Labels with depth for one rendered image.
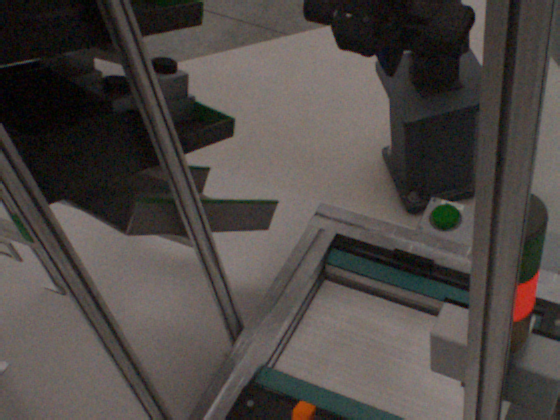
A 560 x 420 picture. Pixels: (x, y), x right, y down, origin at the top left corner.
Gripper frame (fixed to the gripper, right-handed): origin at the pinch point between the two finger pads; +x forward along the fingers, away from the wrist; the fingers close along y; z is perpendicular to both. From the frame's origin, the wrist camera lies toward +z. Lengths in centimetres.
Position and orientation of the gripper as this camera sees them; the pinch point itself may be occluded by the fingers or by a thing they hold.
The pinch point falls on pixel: (389, 51)
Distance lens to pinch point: 97.5
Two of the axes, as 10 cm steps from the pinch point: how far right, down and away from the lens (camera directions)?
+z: -4.2, 7.4, -5.3
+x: 0.8, 6.0, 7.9
